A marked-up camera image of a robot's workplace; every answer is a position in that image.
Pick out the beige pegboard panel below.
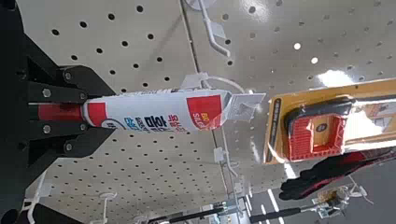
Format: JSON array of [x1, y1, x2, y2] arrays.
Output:
[[15, 0, 244, 224], [180, 0, 396, 200]]

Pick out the yellow card packaged red tool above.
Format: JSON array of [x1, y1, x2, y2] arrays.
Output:
[[262, 77, 396, 166]]

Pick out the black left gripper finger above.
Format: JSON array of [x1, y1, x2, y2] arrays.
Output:
[[26, 120, 116, 160], [26, 64, 116, 104]]

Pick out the white red glue tube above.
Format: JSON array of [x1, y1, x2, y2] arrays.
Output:
[[36, 88, 267, 134]]

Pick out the black handled metal tool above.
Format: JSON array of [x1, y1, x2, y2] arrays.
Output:
[[248, 186, 375, 224]]

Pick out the white pegboard hook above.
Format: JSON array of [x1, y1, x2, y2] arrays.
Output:
[[98, 191, 119, 224], [186, 0, 232, 59], [180, 73, 255, 95], [22, 171, 48, 224], [213, 125, 241, 179]]

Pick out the black red work gloves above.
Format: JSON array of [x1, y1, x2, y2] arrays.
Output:
[[278, 146, 396, 202]]

